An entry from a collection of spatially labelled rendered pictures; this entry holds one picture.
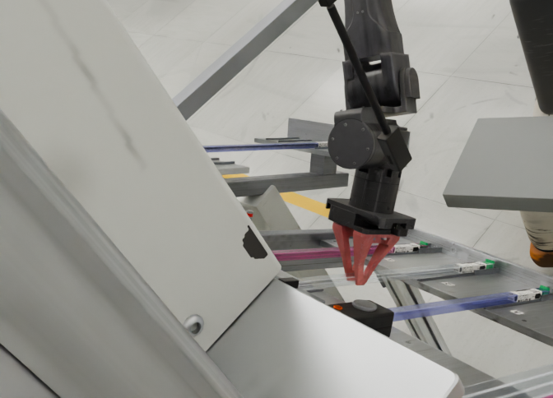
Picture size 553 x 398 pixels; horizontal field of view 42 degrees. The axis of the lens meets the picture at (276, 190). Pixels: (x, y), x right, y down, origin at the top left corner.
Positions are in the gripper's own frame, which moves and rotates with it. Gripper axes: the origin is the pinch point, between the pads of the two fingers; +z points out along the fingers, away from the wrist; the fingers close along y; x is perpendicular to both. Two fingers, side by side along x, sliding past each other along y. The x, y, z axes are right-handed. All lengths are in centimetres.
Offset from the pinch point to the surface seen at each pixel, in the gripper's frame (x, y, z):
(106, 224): -56, 39, -17
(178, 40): 162, -327, -35
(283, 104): 141, -191, -12
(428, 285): 11.5, 2.7, 0.8
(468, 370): -7.7, 23.5, 1.2
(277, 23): -29.7, 12.6, -27.3
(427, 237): 30.3, -13.5, -1.4
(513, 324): 11.6, 16.1, 1.0
